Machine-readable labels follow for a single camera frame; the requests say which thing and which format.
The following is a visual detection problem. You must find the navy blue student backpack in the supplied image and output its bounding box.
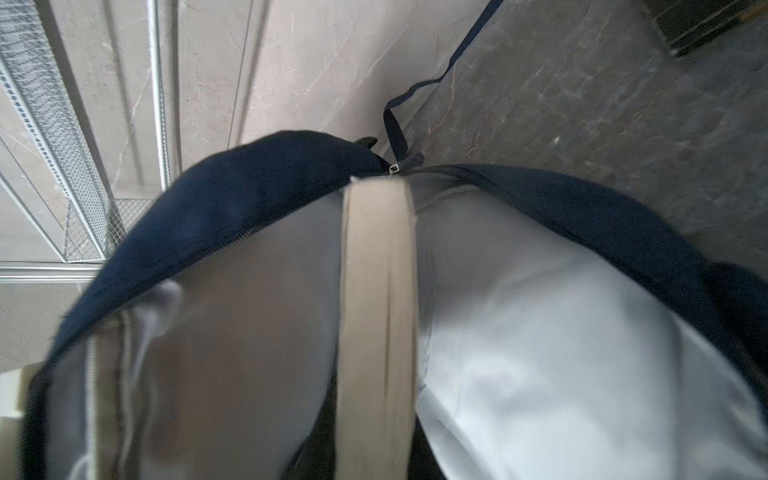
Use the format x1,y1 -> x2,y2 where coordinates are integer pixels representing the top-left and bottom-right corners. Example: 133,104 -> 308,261
19,1 -> 767,479

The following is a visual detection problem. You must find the brown black book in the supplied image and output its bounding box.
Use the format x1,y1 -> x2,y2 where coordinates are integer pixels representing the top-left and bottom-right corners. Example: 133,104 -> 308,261
335,177 -> 418,479

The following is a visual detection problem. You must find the black book gold title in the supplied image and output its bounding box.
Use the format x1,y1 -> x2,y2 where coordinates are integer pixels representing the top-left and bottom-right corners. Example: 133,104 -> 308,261
641,0 -> 767,58

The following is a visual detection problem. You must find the white wire mesh basket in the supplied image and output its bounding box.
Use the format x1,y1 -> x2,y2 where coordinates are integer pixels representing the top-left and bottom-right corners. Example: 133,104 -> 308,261
1,1 -> 162,263

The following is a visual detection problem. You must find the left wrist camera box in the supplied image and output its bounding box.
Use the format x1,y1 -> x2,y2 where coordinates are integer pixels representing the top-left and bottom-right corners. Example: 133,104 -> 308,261
0,362 -> 43,480

